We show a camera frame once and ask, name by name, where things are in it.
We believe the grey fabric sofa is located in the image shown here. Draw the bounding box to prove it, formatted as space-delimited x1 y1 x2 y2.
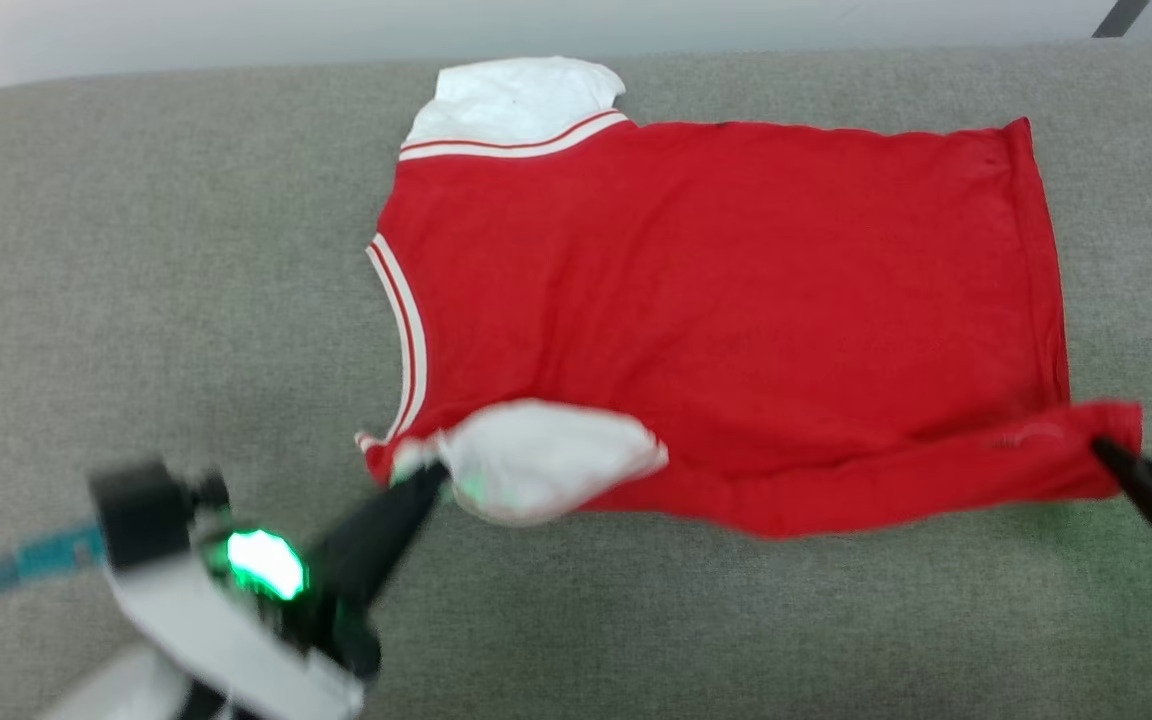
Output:
0 40 1152 720

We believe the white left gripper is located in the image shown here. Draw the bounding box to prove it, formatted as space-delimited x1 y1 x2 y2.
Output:
101 462 452 720

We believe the red and white garment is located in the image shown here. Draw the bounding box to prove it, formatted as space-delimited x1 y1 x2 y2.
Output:
354 57 1144 541

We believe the dark grey metal bracket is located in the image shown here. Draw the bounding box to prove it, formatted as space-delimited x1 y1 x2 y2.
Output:
1093 0 1152 39

